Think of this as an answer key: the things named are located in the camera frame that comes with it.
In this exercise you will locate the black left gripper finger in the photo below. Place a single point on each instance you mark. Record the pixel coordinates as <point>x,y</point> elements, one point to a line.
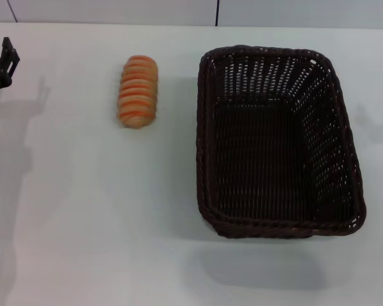
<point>10,57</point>

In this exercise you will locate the orange striped bread loaf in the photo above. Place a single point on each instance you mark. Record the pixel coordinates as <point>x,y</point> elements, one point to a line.
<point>137,92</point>

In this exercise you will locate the black woven rectangular basket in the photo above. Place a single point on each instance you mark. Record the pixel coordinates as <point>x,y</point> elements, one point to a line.
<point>258,153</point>

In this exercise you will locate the dark vertical wall strip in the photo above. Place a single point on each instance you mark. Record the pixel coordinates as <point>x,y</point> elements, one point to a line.
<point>217,12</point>

